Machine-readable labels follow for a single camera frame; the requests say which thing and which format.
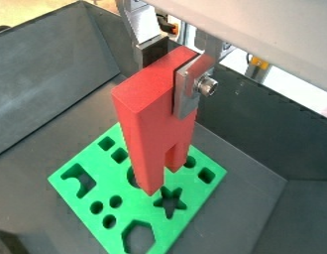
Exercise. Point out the green shape-sorting board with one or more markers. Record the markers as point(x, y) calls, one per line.
point(97, 184)

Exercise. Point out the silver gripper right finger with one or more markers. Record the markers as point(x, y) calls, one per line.
point(193, 76)

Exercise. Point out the red double-square peg object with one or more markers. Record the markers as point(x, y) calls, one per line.
point(158, 137)

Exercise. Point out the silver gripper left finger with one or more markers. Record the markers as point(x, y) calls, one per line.
point(150, 43)

